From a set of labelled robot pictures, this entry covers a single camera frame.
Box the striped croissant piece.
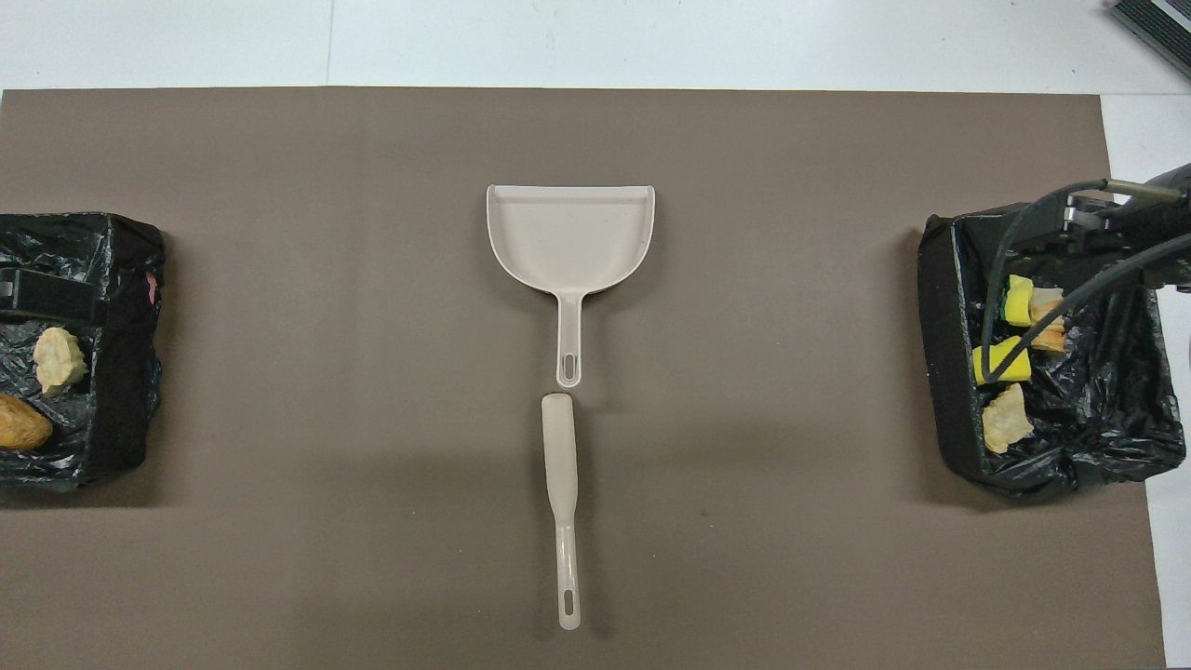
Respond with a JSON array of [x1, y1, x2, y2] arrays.
[[33, 326, 90, 396]]

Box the black ribbed panel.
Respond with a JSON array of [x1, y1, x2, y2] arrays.
[[1107, 0, 1191, 80]]

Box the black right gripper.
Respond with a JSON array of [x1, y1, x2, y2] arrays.
[[1010, 163, 1191, 291]]

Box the black lined bin pink mark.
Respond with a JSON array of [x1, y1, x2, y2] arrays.
[[0, 212, 168, 492]]

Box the brown oval bread roll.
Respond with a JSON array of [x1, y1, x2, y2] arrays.
[[0, 393, 55, 453]]

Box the beige plastic dustpan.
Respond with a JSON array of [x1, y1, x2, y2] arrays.
[[486, 183, 657, 390]]

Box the crusty torn bread piece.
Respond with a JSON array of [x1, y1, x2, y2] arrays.
[[1031, 287, 1067, 355]]

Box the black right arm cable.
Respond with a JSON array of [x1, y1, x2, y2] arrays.
[[972, 177, 1191, 384]]

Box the pale torn bread piece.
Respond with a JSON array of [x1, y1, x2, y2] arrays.
[[982, 382, 1036, 455]]

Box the black bag lined bin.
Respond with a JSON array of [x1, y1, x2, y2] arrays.
[[917, 196, 1187, 503]]

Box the notched yellow sponge piece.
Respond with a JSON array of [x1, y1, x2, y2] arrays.
[[971, 335, 1034, 387]]

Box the beige hand brush black bristles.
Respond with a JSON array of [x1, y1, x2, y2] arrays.
[[541, 392, 583, 632]]

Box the brown table mat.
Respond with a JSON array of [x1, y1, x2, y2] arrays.
[[0, 87, 1169, 670]]

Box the yellow sponge green backing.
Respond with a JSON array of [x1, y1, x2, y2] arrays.
[[1001, 275, 1037, 328]]

